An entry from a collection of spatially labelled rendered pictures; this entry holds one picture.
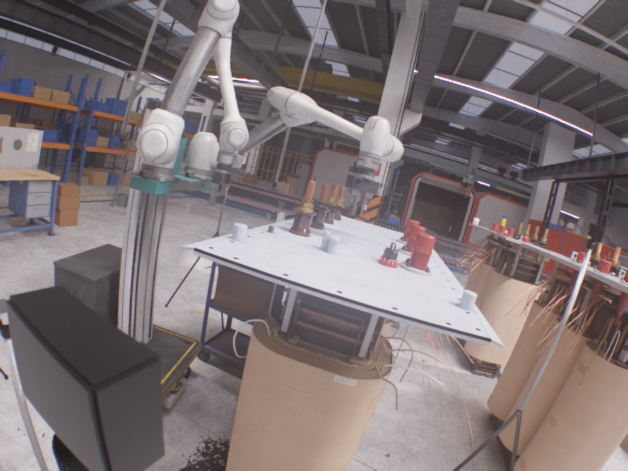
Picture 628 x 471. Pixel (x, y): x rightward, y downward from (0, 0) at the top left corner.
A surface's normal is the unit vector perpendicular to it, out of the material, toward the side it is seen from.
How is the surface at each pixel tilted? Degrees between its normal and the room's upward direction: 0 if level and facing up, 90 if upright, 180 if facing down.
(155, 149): 95
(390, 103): 90
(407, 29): 90
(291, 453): 90
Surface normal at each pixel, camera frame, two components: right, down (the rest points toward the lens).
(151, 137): 0.31, 0.40
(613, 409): -0.22, 0.12
